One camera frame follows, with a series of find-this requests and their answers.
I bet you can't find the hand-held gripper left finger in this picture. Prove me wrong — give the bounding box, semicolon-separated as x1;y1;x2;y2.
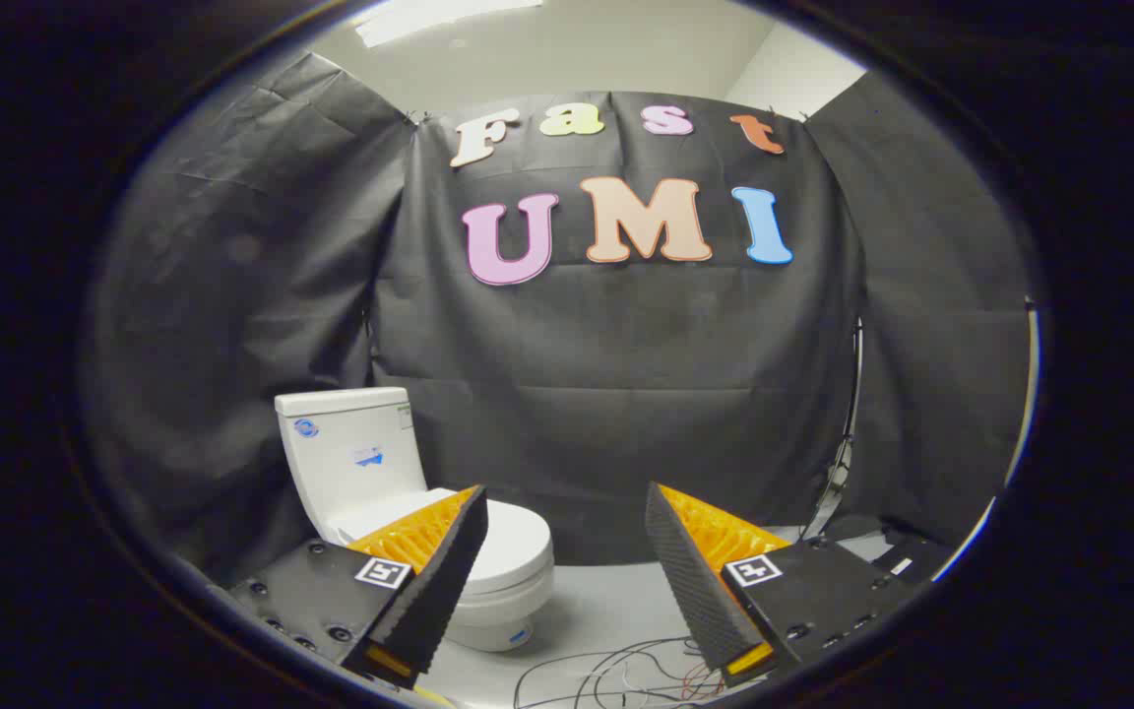
218;484;490;690

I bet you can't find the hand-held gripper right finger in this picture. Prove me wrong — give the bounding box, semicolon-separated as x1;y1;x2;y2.
644;482;930;688

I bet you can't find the white toilet lid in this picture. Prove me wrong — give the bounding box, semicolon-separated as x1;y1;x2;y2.
331;487;555;597

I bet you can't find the white toilet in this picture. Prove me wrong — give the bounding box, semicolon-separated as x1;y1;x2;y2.
275;387;556;653

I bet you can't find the black backdrop cloth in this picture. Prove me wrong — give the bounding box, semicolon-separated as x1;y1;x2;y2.
85;49;1036;592

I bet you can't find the black box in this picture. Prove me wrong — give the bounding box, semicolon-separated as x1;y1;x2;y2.
872;535;954;584

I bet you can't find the thin metal stand pole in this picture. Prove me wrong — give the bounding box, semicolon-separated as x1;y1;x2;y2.
801;317;865;541

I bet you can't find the tangle of floor cables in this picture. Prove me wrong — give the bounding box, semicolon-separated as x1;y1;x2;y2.
513;638;725;709

